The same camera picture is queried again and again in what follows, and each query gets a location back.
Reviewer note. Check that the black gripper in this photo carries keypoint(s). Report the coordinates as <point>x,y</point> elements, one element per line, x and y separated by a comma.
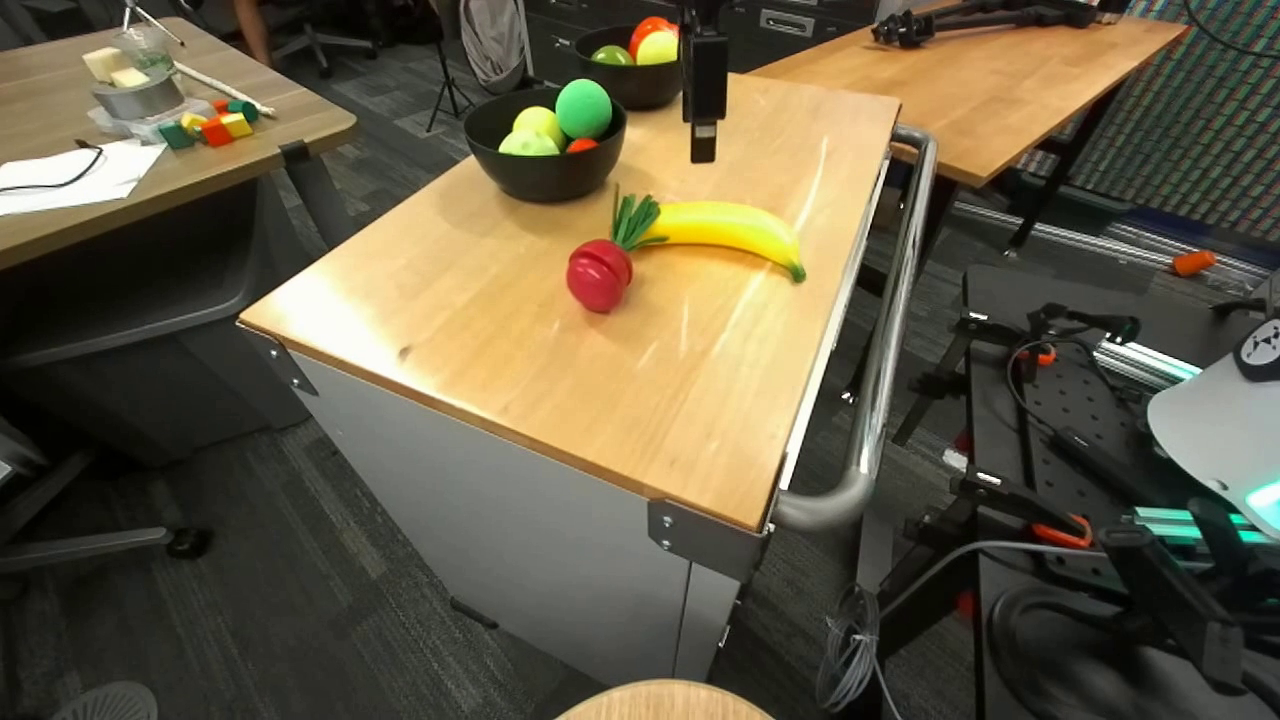
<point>706,66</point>

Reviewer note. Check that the yellow toy banana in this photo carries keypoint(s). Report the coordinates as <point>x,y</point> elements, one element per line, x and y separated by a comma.
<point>724,225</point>

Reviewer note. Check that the yellow toy ball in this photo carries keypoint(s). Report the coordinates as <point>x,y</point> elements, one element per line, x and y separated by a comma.
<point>659,51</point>
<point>538,124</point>

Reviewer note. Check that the red toy strawberry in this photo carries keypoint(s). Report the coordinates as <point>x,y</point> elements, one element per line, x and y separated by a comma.
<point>582,145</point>

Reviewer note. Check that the green toy ball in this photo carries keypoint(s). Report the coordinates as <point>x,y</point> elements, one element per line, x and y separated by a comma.
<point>582,107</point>

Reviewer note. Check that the red toy radish green leaves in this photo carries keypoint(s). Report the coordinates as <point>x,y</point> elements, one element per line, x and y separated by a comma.
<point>599,279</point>

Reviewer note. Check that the light green dimpled ball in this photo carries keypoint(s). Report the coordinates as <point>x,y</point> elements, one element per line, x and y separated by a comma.
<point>520,145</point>

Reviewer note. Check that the black bowl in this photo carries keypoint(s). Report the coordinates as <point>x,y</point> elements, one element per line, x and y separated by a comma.
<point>624,91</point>
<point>534,182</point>

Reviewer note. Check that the long wooden desk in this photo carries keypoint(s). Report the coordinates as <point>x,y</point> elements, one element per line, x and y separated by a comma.
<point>987,80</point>

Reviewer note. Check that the black tripod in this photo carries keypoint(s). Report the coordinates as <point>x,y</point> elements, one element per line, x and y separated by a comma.
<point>975,23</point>

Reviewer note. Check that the wooden office desk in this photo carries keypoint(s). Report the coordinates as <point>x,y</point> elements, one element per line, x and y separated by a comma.
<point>285,115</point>

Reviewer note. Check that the white cart cabinet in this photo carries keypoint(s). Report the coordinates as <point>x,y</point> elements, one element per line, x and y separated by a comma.
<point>534,534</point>

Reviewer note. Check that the yellow toy block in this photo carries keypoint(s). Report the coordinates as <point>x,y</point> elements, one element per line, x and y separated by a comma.
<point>238,124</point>

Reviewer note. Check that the black perforated breadboard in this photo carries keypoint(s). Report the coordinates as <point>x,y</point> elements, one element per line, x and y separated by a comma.
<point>1065,446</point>

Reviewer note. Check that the white stick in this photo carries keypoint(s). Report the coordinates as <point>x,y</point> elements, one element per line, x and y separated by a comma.
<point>224,91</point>

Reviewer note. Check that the red toy block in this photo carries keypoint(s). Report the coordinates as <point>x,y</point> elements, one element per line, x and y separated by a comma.
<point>215,134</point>

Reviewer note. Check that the small orange tool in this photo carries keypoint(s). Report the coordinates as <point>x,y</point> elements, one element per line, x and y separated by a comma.
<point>1192,263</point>

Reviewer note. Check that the green toy block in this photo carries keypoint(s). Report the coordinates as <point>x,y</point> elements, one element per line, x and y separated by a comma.
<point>175,134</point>

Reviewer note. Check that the round wooden stool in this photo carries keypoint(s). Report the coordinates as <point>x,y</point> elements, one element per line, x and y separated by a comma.
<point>665,701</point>

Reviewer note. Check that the clear plastic container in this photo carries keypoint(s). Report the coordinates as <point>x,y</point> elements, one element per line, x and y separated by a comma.
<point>133,73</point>

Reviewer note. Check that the white paper sheet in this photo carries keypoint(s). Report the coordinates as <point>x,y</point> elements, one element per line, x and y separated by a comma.
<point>64,173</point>

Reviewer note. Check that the black office chair base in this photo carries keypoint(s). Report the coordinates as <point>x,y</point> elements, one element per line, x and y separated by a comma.
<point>94,541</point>

